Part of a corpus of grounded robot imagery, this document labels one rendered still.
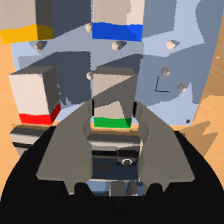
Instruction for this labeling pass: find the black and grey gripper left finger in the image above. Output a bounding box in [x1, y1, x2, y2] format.
[0, 99, 94, 224]

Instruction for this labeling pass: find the beige block with blue end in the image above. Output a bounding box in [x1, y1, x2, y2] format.
[92, 0, 145, 42]

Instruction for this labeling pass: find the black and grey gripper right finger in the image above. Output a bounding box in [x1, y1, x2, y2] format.
[133, 101, 224, 224]

